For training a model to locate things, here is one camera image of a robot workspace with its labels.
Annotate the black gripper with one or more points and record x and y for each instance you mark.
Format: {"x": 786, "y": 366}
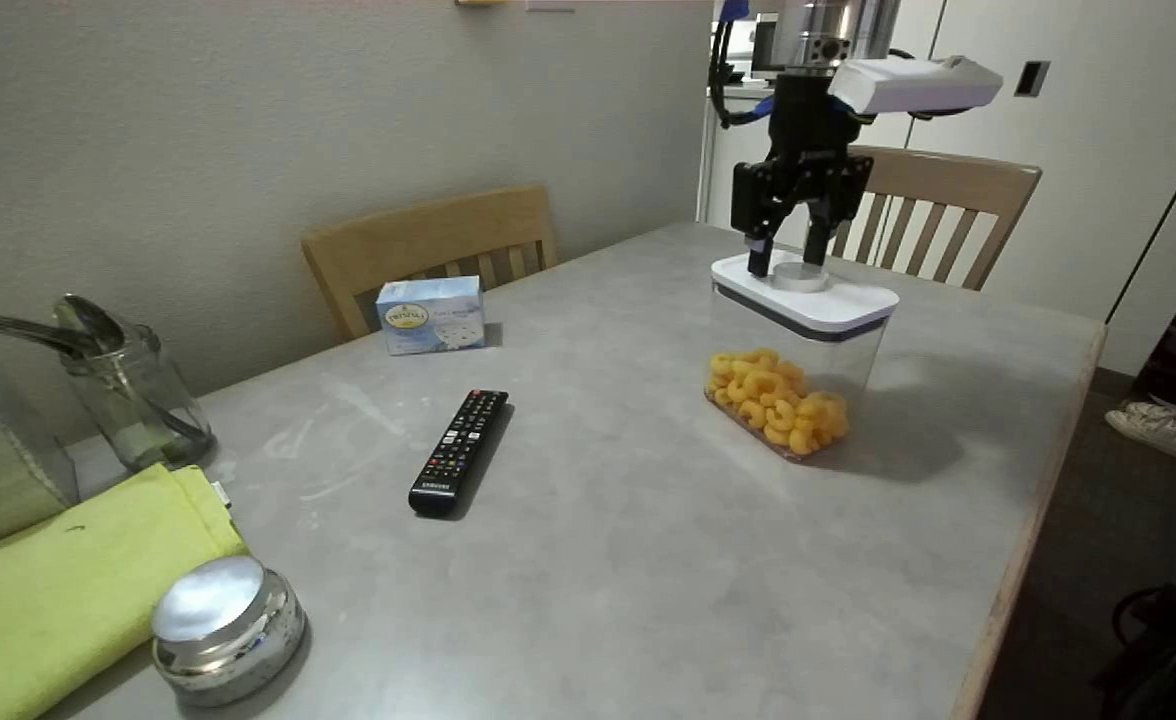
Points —
{"x": 815, "y": 126}

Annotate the white rectangular container lid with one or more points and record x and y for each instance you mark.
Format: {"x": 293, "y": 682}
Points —
{"x": 854, "y": 305}

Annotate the white kitchen cabinet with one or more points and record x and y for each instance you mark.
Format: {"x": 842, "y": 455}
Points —
{"x": 714, "y": 175}

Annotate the light wooden slatted chair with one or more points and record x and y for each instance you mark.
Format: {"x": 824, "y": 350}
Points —
{"x": 412, "y": 239}
{"x": 961, "y": 183}

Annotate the clear plastic food container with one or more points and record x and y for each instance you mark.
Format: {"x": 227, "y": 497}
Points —
{"x": 861, "y": 358}

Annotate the light blue small box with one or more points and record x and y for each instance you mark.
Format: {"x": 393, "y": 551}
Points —
{"x": 428, "y": 314}

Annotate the black remote control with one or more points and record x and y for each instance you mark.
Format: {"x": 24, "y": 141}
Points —
{"x": 458, "y": 455}

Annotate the white shoes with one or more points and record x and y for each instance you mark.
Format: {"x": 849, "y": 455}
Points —
{"x": 1170, "y": 429}

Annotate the clear glass utensil jar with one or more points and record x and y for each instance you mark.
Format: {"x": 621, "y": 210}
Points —
{"x": 140, "y": 402}

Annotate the round silver metal tin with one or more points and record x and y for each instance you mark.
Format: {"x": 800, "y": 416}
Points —
{"x": 227, "y": 625}

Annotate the metal spoon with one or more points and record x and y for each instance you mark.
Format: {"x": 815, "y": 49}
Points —
{"x": 92, "y": 323}

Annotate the dark metal utensil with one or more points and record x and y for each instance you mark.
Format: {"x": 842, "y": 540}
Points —
{"x": 31, "y": 329}

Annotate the lime green cloth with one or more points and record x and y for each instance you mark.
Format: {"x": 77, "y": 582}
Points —
{"x": 53, "y": 585}

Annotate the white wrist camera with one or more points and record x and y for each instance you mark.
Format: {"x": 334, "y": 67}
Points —
{"x": 912, "y": 84}

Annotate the black wall plate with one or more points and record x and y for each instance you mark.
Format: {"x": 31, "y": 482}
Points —
{"x": 1032, "y": 78}

